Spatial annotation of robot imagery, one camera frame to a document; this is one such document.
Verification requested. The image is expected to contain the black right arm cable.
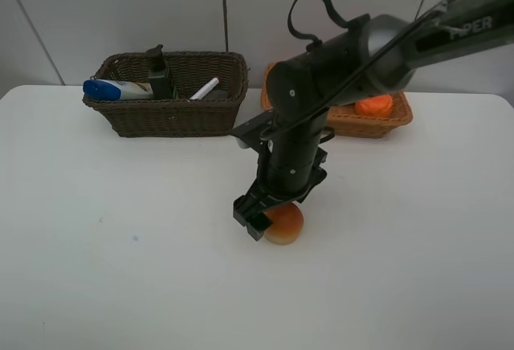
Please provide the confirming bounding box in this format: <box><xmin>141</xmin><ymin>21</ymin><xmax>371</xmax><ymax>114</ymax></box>
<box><xmin>260</xmin><ymin>0</ymin><xmax>507</xmax><ymax>144</ymax></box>

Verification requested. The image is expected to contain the dark green pump bottle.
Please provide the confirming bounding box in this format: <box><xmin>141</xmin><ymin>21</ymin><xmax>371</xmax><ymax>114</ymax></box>
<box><xmin>145</xmin><ymin>44</ymin><xmax>177</xmax><ymax>100</ymax></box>

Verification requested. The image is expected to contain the dark brown wicker basket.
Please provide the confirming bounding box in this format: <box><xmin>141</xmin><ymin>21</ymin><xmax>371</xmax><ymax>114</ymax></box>
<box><xmin>83</xmin><ymin>51</ymin><xmax>248</xmax><ymax>138</ymax></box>

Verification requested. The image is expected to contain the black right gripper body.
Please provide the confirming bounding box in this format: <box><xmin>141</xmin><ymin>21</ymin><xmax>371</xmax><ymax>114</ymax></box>
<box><xmin>233</xmin><ymin>148</ymin><xmax>328</xmax><ymax>227</ymax></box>

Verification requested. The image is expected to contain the orange tangerine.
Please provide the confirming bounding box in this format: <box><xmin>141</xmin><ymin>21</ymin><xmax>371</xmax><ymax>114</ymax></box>
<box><xmin>354</xmin><ymin>95</ymin><xmax>394</xmax><ymax>118</ymax></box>

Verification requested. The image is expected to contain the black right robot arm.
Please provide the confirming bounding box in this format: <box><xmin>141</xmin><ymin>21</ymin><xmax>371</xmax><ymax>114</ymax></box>
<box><xmin>232</xmin><ymin>0</ymin><xmax>513</xmax><ymax>239</ymax></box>

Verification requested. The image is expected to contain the orange wicker basket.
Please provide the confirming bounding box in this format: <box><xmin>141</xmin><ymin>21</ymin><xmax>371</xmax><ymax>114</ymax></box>
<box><xmin>260</xmin><ymin>63</ymin><xmax>413</xmax><ymax>139</ymax></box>

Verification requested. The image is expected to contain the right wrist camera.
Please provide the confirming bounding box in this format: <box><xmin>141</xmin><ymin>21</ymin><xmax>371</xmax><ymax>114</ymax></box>
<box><xmin>230</xmin><ymin>110</ymin><xmax>275</xmax><ymax>153</ymax></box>

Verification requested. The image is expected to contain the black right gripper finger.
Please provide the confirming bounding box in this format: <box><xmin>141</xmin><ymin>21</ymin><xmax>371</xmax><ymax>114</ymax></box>
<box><xmin>245</xmin><ymin>213</ymin><xmax>271</xmax><ymax>241</ymax></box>

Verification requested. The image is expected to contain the white blue-capped shampoo bottle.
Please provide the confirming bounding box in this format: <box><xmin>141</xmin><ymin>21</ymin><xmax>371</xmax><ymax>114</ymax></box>
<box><xmin>83</xmin><ymin>79</ymin><xmax>154</xmax><ymax>101</ymax></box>

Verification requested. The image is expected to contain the black whiteboard eraser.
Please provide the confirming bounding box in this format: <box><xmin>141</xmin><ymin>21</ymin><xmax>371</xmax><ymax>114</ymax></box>
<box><xmin>204</xmin><ymin>89</ymin><xmax>229</xmax><ymax>101</ymax></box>

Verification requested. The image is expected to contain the white red-tipped marker pen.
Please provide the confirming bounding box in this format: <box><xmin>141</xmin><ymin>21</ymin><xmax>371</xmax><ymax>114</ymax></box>
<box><xmin>190</xmin><ymin>77</ymin><xmax>219</xmax><ymax>100</ymax></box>

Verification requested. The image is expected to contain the red-yellow peach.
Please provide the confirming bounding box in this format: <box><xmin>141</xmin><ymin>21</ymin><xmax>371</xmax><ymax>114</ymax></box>
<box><xmin>264</xmin><ymin>203</ymin><xmax>304</xmax><ymax>245</ymax></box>

